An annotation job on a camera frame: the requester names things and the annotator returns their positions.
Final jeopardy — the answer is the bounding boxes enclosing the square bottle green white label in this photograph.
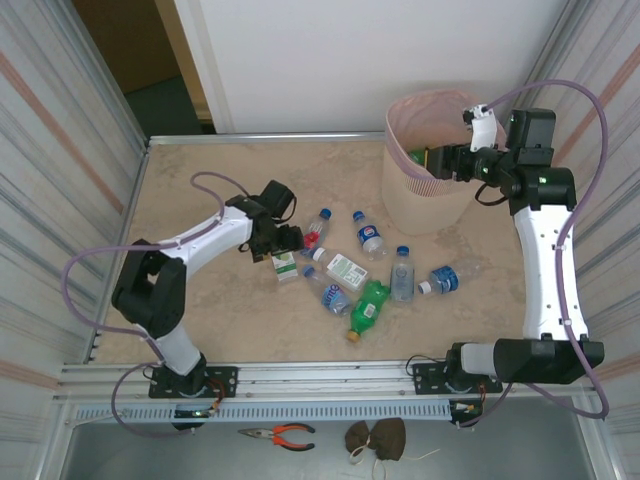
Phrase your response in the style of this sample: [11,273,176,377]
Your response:
[311,246,370,295]

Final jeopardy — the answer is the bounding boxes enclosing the green juice carton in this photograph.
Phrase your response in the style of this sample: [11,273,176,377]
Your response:
[271,249,297,284]

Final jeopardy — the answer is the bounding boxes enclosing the white string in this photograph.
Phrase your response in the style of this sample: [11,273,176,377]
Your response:
[348,434,441,476]

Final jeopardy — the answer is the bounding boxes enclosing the orange handled pliers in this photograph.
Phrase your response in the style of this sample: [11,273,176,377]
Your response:
[237,423,316,452]

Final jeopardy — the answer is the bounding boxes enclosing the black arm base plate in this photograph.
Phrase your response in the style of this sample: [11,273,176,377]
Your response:
[410,355,503,396]
[149,366,239,400]

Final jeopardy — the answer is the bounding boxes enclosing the red flower label bottle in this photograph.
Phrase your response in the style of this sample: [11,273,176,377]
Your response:
[299,208,334,251]

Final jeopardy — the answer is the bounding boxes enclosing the aluminium front rail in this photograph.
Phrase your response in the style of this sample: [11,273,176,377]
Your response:
[59,357,601,401]

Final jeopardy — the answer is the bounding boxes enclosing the small circuit board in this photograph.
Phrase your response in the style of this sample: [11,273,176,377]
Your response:
[449,399,486,416]
[172,407,221,420]

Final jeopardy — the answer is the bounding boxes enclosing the beige ribbed plastic bin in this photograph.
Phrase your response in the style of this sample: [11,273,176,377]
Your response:
[382,89,501,237]

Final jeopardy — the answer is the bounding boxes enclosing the white door frame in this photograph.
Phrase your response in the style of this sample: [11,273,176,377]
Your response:
[154,0,236,135]

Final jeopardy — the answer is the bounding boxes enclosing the blue label white cap bottle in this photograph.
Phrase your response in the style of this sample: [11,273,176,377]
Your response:
[417,256,485,297]

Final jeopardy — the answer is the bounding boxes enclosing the pink translucent bin liner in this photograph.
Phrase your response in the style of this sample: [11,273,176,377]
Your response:
[384,89,501,199]

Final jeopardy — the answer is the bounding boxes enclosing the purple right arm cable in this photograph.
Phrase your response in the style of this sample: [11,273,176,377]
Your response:
[457,79,611,431]

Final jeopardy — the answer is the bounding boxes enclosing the soda water blue cap bottle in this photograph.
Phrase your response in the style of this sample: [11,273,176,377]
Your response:
[389,245,417,304]

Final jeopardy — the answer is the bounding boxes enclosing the aluminium back rail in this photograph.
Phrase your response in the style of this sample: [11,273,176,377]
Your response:
[147,131,389,147]

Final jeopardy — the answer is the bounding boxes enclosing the white slotted cable duct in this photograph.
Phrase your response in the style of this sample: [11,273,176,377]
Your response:
[74,399,454,424]

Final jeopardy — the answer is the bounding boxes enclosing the blue wave label bottle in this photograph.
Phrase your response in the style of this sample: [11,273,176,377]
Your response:
[301,265,355,317]

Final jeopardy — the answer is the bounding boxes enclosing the Pepsi label blue cap bottle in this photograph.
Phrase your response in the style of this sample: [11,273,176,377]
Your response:
[352,210,389,262]

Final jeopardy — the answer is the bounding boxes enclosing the brown cloth pouch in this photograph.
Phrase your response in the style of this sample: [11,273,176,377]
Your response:
[344,417,407,461]

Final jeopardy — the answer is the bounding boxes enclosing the brown wooden door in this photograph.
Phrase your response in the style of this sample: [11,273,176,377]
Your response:
[72,0,181,96]

